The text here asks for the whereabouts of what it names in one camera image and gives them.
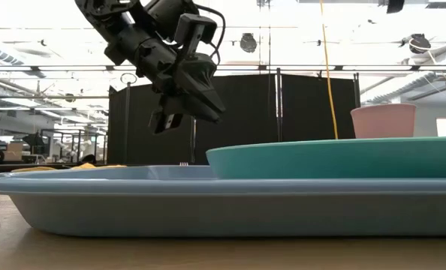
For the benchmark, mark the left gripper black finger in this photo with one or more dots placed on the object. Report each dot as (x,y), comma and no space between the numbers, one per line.
(196,80)
(193,110)

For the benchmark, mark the blue plastic tray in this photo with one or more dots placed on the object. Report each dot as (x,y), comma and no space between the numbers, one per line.
(208,210)

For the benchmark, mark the mustard yellow cloth napkin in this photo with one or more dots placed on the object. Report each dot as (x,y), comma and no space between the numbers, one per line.
(82,165)

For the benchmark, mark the teal plastic plate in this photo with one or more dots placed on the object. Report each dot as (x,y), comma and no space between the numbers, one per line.
(320,161)

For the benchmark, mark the pink plastic cup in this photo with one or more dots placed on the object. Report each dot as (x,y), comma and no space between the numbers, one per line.
(382,122)

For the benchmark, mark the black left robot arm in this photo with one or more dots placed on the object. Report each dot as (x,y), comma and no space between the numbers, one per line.
(103,15)

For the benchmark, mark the black partition panel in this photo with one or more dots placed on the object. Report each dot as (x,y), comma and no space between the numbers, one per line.
(309,108)
(241,120)

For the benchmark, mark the black ceiling device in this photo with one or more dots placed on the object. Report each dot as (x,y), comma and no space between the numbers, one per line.
(248,42)
(418,43)

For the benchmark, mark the black background equipment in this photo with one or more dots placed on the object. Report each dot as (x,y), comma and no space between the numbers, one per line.
(33,139)

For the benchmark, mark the cardboard box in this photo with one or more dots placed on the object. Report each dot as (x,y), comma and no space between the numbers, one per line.
(14,152)

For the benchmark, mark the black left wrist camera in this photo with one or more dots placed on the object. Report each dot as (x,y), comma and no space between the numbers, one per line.
(194,28)

